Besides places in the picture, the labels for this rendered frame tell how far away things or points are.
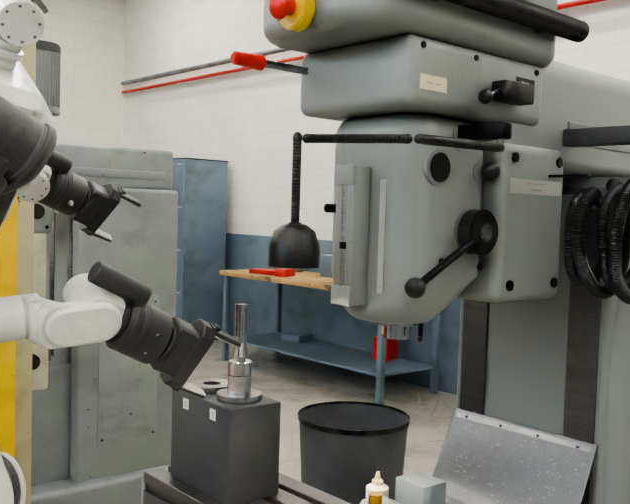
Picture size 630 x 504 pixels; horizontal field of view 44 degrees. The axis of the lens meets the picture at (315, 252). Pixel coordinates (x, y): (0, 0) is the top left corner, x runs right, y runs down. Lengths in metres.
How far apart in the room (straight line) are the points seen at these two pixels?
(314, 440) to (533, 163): 2.08
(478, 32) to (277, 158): 7.08
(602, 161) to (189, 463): 0.99
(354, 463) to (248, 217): 5.71
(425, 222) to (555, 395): 0.53
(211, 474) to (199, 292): 7.06
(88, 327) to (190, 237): 7.31
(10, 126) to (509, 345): 1.00
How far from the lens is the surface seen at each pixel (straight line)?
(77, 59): 10.97
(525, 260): 1.32
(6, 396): 2.80
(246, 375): 1.54
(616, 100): 1.60
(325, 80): 1.22
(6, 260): 2.73
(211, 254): 8.63
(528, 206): 1.32
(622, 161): 1.61
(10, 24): 1.25
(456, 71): 1.18
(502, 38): 1.26
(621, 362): 1.51
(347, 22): 1.09
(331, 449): 3.17
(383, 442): 3.18
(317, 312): 7.73
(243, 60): 1.18
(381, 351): 6.05
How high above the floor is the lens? 1.48
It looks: 3 degrees down
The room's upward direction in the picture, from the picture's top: 2 degrees clockwise
